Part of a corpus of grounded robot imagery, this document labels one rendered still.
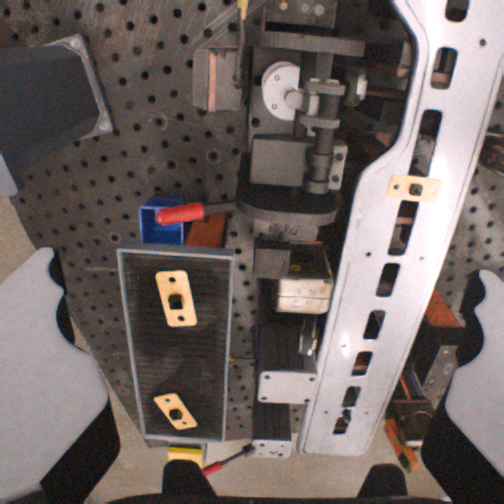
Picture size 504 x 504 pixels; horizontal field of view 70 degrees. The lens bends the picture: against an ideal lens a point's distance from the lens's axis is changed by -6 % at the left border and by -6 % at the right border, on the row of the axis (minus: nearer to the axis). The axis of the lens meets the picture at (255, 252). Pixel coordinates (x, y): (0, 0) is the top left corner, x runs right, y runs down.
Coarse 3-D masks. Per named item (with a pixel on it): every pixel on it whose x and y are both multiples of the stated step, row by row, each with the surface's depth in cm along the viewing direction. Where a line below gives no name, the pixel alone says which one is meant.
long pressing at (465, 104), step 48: (432, 0) 45; (480, 0) 44; (432, 48) 48; (480, 48) 47; (432, 96) 51; (480, 96) 50; (480, 144) 54; (384, 192) 58; (432, 192) 58; (384, 240) 62; (432, 240) 62; (336, 288) 66; (432, 288) 67; (336, 336) 72; (384, 336) 72; (336, 384) 79; (384, 384) 79
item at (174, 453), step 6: (168, 450) 65; (174, 450) 65; (180, 450) 65; (186, 450) 65; (192, 450) 66; (198, 450) 66; (174, 456) 65; (180, 456) 65; (186, 456) 65; (192, 456) 65; (198, 456) 65; (198, 462) 66
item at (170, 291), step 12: (156, 276) 46; (168, 276) 46; (180, 276) 46; (168, 288) 47; (180, 288) 47; (168, 300) 47; (180, 300) 47; (168, 312) 49; (180, 312) 49; (192, 312) 49; (180, 324) 50; (192, 324) 50
